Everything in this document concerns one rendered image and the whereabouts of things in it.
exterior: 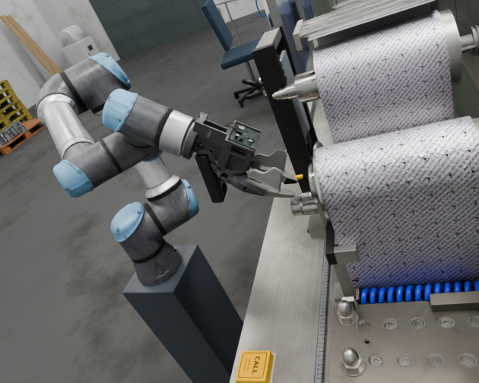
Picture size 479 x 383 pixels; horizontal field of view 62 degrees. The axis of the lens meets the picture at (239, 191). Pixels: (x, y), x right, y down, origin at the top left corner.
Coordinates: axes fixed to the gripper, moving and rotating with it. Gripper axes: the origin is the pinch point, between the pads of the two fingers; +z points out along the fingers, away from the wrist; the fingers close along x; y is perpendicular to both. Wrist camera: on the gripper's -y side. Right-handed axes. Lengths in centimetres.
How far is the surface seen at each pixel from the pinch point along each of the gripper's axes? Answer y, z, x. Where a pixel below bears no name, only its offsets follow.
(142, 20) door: -380, -365, 929
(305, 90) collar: 8.9, -2.7, 22.6
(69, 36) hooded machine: -470, -523, 868
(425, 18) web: 30.0, 11.7, 24.2
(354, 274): -8.7, 18.2, -5.6
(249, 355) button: -36.6, 7.9, -13.1
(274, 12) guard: 0, -18, 97
